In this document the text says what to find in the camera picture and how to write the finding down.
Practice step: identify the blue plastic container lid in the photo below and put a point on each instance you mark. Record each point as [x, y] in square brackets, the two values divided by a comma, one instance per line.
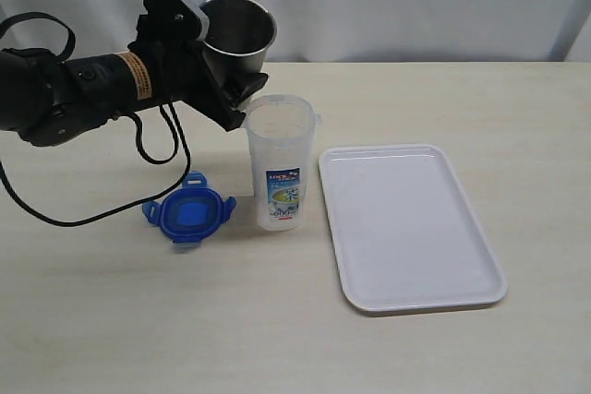
[191, 213]

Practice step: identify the white rectangular plastic tray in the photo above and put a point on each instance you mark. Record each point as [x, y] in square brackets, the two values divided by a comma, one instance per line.
[405, 236]

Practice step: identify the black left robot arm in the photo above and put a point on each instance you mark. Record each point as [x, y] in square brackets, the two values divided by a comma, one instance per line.
[48, 99]

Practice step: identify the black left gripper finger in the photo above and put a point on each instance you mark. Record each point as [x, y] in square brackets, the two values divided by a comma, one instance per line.
[206, 96]
[243, 85]

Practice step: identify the clear plastic tall container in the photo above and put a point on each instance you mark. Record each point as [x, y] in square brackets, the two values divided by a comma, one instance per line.
[280, 131]

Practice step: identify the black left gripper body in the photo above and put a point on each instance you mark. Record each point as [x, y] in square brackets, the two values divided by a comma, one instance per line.
[171, 52]

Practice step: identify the stainless steel cup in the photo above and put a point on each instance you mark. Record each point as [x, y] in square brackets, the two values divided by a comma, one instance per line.
[239, 36]

